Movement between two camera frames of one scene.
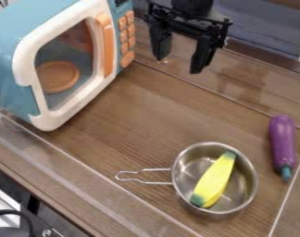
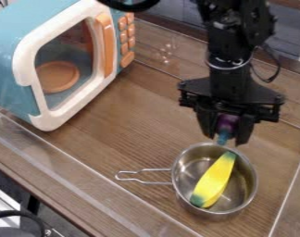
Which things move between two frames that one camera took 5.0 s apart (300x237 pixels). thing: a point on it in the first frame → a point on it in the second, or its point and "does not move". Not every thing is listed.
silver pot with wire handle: (212, 176) does not move
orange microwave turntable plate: (56, 75) does not move
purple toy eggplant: (282, 143) → (227, 123)
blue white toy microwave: (57, 52) does not move
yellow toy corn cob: (211, 184) does not move
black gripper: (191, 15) → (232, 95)
